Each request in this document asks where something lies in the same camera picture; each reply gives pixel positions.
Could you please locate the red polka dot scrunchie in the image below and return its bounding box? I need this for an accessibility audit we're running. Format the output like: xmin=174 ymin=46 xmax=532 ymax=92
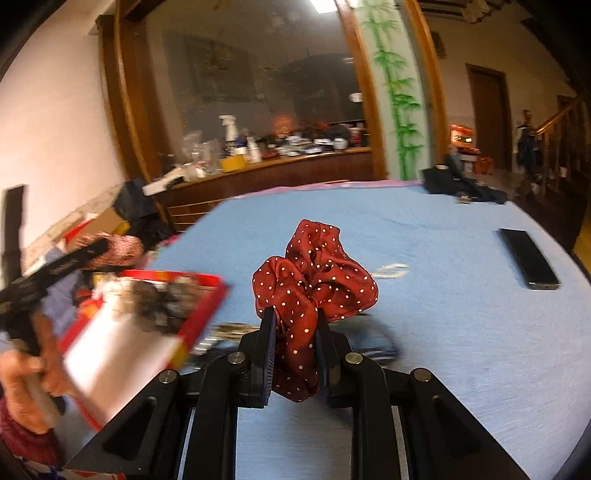
xmin=252 ymin=219 xmax=379 ymax=403

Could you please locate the red white tray box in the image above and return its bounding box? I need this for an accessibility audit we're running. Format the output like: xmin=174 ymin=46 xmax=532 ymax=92
xmin=59 ymin=270 xmax=228 ymax=431

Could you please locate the brown cardboard box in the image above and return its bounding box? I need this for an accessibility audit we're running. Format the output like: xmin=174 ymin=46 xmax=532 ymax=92
xmin=65 ymin=207 xmax=130 ymax=251

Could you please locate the wooden counter ledge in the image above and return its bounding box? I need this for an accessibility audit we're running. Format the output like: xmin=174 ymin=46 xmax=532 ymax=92
xmin=154 ymin=147 xmax=377 ymax=232

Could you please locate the white spray bottle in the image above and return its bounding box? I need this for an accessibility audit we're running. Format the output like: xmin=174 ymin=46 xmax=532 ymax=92
xmin=218 ymin=114 xmax=238 ymax=157

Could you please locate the red plaid scrunchie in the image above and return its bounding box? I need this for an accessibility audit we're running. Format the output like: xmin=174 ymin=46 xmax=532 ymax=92
xmin=67 ymin=232 xmax=144 ymax=270

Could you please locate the person's left hand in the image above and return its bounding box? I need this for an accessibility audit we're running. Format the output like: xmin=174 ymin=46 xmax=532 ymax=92
xmin=1 ymin=312 xmax=74 ymax=434

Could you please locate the black smartphone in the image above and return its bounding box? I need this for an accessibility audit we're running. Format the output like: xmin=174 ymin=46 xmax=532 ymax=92
xmin=499 ymin=228 xmax=561 ymax=290

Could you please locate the grey metallic scrunchie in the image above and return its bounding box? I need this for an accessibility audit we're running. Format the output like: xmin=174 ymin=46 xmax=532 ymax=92
xmin=130 ymin=276 xmax=206 ymax=335

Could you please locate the brown wooden door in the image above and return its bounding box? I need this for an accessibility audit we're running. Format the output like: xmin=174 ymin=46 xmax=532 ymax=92
xmin=466 ymin=64 xmax=512 ymax=171

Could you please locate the wooden stair railing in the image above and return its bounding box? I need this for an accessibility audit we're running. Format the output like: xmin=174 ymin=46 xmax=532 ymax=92
xmin=536 ymin=94 xmax=590 ymax=196

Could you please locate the small white pearl bracelet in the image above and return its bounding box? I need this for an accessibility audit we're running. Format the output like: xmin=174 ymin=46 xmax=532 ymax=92
xmin=369 ymin=262 xmax=411 ymax=280

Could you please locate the black folded garment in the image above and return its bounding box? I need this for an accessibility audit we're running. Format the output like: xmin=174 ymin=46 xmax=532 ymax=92
xmin=421 ymin=153 xmax=508 ymax=205

